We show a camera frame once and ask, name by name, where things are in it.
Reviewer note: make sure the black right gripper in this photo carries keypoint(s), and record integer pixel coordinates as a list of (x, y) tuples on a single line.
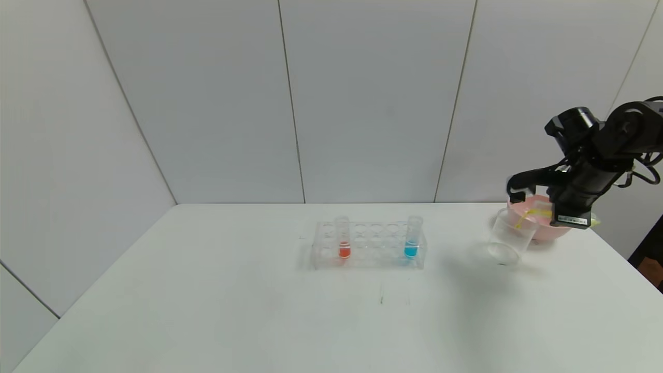
[(572, 218)]

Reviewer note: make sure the test tube with yellow liquid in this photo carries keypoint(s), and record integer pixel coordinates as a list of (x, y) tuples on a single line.
[(538, 212)]

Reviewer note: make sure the test tube with blue liquid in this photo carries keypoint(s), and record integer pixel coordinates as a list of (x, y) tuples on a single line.
[(411, 251)]

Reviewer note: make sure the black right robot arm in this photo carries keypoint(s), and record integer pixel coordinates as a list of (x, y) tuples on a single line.
[(627, 129)]

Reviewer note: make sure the clear plastic beaker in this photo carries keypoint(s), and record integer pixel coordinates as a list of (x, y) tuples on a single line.
[(505, 241)]

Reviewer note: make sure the clear acrylic test tube rack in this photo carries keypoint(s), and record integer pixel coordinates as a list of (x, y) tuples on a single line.
[(373, 248)]

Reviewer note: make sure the test tube with red liquid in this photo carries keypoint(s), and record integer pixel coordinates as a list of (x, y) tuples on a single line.
[(344, 251)]

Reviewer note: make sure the pink bowl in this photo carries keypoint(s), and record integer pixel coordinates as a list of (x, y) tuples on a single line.
[(544, 233)]

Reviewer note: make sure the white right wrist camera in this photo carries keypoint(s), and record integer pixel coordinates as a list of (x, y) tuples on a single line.
[(533, 178)]

